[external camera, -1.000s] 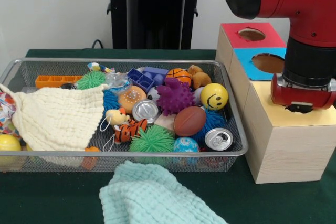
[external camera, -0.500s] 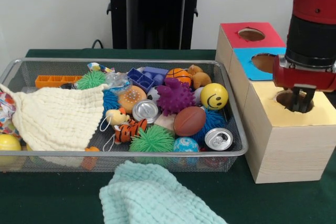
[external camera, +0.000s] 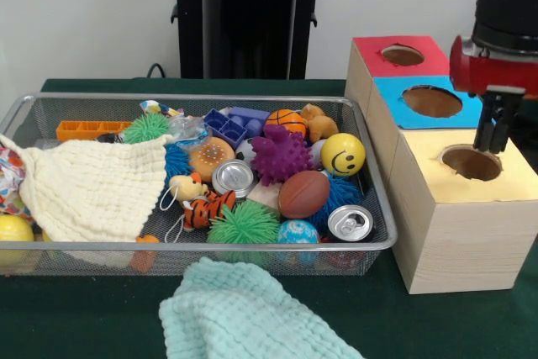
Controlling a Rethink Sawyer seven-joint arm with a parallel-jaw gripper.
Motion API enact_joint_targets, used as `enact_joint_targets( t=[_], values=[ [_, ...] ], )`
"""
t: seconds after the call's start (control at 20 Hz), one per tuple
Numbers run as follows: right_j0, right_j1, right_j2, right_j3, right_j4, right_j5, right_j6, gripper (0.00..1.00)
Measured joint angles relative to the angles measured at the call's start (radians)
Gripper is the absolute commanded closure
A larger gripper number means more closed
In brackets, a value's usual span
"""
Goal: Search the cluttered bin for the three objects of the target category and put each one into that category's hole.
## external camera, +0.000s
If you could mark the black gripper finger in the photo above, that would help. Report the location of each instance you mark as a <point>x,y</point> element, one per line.
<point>506,119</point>
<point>483,124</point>

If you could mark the green spiky ball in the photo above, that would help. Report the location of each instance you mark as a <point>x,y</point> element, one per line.
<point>244,224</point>

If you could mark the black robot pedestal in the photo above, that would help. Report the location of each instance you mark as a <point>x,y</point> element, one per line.
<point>244,23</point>

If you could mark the blue globe ball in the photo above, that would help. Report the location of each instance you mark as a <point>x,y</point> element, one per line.
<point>298,231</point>

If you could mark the plain yellow ball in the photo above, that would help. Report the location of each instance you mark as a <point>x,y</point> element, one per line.
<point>13,231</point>

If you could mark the brown toy football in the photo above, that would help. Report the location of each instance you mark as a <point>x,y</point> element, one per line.
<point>303,193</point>

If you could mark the purple spiky ball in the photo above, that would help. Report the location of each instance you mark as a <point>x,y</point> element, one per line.
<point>282,155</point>

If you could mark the orange plastic tray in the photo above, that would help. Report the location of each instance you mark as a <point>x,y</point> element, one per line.
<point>84,129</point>

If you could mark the silver drink can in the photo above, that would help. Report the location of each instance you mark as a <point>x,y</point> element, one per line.
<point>350,223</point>

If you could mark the yellow smiley face ball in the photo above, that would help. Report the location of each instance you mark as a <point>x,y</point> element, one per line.
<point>343,155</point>

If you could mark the cream knitted cloth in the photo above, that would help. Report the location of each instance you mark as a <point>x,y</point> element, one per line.
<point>84,187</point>

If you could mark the mint green knitted cloth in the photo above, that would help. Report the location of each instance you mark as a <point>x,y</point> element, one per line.
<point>244,313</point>

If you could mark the wooden box with three holes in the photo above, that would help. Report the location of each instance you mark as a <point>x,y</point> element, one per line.
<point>462,233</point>

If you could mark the orange toy basketball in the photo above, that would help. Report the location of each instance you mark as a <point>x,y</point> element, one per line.
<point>287,120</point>

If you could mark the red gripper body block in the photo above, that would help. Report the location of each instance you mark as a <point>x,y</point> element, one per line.
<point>487,69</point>

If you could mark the orange tiger plush toy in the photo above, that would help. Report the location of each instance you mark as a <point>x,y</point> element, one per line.
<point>206,208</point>

